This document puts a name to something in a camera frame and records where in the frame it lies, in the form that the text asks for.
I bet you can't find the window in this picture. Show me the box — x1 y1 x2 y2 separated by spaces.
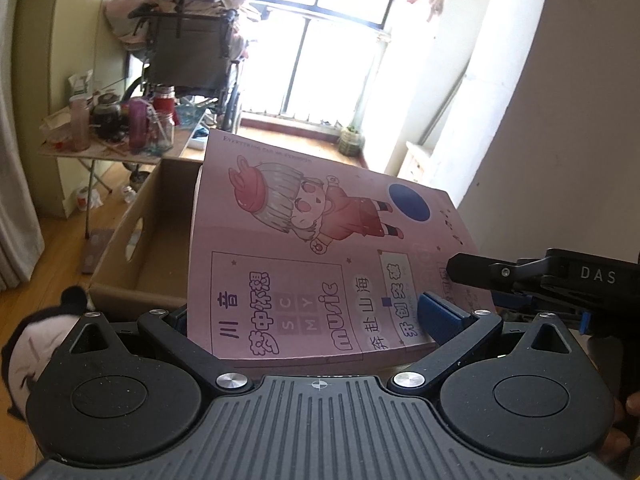
239 0 483 128

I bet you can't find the grey floor mat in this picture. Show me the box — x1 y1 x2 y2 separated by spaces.
80 228 119 275

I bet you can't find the white plastic bag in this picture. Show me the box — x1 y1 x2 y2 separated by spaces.
74 186 104 212

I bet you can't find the white cabinet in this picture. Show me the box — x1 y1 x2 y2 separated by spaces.
397 141 443 189

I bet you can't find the beige curtain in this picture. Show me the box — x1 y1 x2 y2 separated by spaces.
0 72 47 292

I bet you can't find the potted plant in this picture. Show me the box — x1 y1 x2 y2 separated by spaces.
337 124 364 157

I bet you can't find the wheelchair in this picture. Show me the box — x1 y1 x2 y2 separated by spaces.
127 0 251 133

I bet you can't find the pink tumbler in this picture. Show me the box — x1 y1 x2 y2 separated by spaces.
70 97 92 152

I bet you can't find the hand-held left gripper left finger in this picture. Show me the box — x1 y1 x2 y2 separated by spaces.
67 307 251 396

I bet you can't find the pink cartoon cover book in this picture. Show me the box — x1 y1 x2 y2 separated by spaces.
186 129 496 366

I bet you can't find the dark glass teapot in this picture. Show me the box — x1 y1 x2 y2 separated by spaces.
91 91 124 142

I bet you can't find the magenta bottle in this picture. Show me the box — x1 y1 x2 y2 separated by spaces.
128 99 151 154

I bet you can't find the person's right hand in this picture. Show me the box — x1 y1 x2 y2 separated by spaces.
597 391 640 466

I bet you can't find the pile of clothes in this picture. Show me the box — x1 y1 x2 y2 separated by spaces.
104 0 253 61

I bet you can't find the folding table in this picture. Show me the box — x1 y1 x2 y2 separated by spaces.
40 105 208 241

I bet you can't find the panda plush toy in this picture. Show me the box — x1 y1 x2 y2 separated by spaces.
0 286 98 421

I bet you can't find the white paper carton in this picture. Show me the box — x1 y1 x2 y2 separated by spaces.
67 70 96 99

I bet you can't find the clear glass jar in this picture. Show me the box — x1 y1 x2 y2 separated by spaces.
148 110 176 152

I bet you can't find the large cardboard box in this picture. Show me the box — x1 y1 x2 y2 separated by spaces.
89 157 208 318

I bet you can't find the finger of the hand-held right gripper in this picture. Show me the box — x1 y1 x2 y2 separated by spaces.
492 285 593 333
446 250 566 293

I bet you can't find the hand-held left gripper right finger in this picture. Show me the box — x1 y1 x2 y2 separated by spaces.
389 291 588 396

